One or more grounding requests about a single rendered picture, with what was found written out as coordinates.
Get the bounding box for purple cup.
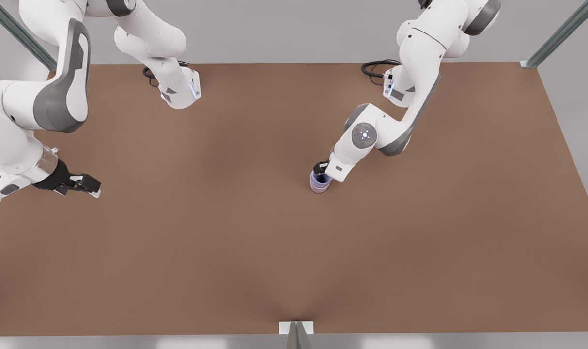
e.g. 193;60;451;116
310;169;333;190

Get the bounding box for black cable loop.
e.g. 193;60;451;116
361;59;402;87
142;60;191;88

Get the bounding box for silver frame post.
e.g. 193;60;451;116
0;0;58;72
279;320;315;349
519;0;588;69

